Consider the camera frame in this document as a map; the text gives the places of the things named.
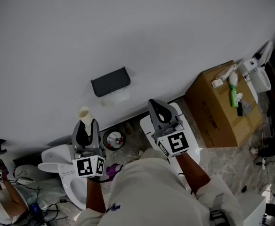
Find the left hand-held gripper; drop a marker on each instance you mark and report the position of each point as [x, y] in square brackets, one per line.
[88, 166]

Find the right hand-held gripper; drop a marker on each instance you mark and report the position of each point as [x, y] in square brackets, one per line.
[175, 143]

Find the cream toilet paper tube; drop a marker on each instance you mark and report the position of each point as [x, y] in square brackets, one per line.
[84, 115]

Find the person's right forearm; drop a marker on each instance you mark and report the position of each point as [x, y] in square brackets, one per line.
[191, 173]

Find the person's left forearm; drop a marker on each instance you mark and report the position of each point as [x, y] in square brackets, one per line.
[95, 194]

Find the another person's forearm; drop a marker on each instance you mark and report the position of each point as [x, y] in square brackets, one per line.
[12, 196]

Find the white toilet closed lid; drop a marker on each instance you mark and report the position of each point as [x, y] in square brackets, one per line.
[145, 126]

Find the white toilet open lid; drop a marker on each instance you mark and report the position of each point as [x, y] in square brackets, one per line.
[55, 159]

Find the round black trash bin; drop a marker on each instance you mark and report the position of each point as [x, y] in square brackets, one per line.
[114, 140]

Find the person's beige trousers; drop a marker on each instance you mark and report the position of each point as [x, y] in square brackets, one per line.
[151, 155]

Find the white yellow shoe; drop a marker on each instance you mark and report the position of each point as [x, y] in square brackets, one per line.
[141, 153]

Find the purple cloth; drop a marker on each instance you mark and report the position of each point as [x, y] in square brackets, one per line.
[112, 169]

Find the brown cardboard box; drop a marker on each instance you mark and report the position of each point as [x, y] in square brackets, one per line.
[217, 116]

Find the small white box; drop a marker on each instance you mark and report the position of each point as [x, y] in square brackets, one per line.
[217, 83]

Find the green plastic bottle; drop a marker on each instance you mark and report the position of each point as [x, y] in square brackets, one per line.
[234, 98]

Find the black flat remote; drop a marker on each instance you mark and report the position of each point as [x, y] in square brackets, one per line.
[240, 109]

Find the beige wrapped package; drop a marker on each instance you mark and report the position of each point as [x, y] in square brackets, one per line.
[225, 72]

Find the person's white shirt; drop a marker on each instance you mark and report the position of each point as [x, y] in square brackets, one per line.
[151, 196]

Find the small white crumpled tissue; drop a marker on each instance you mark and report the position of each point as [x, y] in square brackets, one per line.
[240, 95]

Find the white crumpled bag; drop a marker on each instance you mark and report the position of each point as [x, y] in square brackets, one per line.
[233, 78]

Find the grey folded cloth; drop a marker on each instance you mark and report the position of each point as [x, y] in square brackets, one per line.
[247, 107]

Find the black device blue light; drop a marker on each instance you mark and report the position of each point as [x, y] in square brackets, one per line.
[35, 208]

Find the white square box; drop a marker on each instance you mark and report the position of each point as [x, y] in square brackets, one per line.
[248, 66]

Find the white cabinet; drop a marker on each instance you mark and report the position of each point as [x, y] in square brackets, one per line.
[253, 208]

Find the black wall roll holder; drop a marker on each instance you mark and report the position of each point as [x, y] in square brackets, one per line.
[110, 81]

